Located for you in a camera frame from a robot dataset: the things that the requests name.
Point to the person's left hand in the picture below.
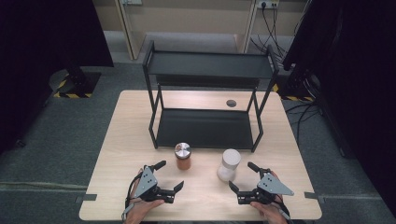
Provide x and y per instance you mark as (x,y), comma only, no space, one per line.
(140,211)

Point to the white powder jar grey lid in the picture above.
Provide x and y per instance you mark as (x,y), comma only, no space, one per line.
(230,158)

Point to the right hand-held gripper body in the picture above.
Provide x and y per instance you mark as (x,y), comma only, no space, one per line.
(272,186)

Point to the white wall socket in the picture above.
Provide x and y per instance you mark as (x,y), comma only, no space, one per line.
(267,3)

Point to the dark tape strip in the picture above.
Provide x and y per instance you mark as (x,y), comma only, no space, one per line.
(313,196)
(87,198)

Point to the light wooden cabinet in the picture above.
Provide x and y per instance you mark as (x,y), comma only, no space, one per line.
(186,18)

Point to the black metal two-tier rack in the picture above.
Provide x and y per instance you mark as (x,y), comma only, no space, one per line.
(205,127)

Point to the orange spice jar silver lid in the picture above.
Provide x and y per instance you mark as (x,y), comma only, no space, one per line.
(183,163)

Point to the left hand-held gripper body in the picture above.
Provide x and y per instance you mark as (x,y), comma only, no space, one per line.
(146,183)

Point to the black curtain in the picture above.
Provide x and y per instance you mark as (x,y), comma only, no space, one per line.
(358,93)
(37,62)

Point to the stand base with striped tape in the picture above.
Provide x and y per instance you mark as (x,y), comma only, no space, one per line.
(295,90)
(81,84)

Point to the round table grommet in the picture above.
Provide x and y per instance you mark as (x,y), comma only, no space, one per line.
(231,103)

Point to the person's right hand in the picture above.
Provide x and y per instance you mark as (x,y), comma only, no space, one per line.
(271,214)

